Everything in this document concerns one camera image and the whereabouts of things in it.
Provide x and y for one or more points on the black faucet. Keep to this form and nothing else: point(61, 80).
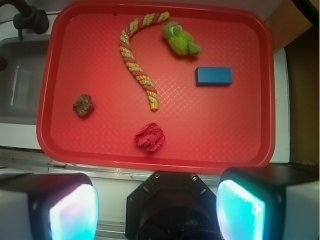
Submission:
point(29, 17)

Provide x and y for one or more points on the blue rectangular block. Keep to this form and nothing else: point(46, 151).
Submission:
point(205, 76)

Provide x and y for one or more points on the grey sink basin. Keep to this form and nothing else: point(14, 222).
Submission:
point(21, 80)

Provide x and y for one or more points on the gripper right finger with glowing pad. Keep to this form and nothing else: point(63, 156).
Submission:
point(277, 202)

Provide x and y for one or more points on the crumpled red cloth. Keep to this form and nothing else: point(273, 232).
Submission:
point(150, 138)

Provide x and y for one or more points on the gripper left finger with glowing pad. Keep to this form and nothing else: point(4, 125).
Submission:
point(51, 206)

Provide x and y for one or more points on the green plush toy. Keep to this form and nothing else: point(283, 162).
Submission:
point(181, 42)

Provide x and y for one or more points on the brown rock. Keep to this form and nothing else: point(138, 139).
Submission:
point(83, 106)

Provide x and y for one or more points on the red plastic tray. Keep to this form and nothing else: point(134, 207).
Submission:
point(207, 128)

